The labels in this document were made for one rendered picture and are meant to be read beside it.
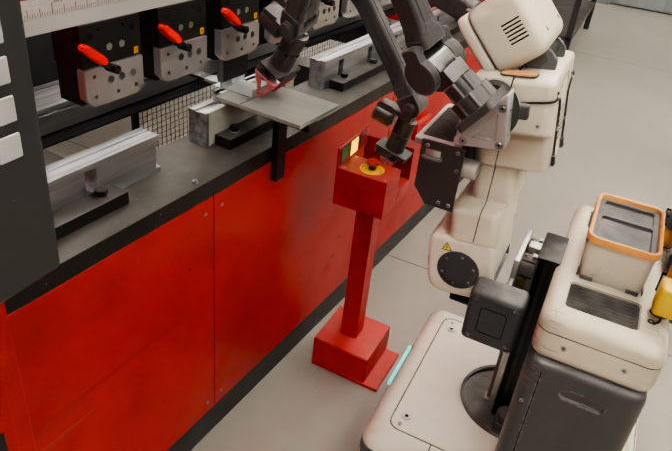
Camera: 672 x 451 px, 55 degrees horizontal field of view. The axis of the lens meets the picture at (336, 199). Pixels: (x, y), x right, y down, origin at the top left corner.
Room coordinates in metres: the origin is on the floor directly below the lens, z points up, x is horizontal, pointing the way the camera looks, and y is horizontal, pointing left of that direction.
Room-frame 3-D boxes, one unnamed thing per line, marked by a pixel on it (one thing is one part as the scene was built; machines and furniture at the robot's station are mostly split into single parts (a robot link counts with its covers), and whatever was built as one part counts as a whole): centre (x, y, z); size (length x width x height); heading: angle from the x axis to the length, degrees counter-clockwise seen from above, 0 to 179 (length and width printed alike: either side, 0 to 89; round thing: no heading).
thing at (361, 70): (2.12, -0.03, 0.89); 0.30 x 0.05 x 0.03; 152
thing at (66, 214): (1.06, 0.54, 0.89); 0.30 x 0.05 x 0.03; 152
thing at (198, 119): (1.66, 0.28, 0.92); 0.39 x 0.06 x 0.10; 152
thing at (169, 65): (1.41, 0.41, 1.18); 0.15 x 0.09 x 0.17; 152
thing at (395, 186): (1.69, -0.10, 0.75); 0.20 x 0.16 x 0.18; 156
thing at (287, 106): (1.54, 0.18, 1.00); 0.26 x 0.18 x 0.01; 62
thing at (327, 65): (2.72, -0.29, 0.92); 1.68 x 0.06 x 0.10; 152
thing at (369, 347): (1.68, -0.13, 0.06); 0.25 x 0.20 x 0.12; 66
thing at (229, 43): (1.59, 0.32, 1.18); 0.15 x 0.09 x 0.17; 152
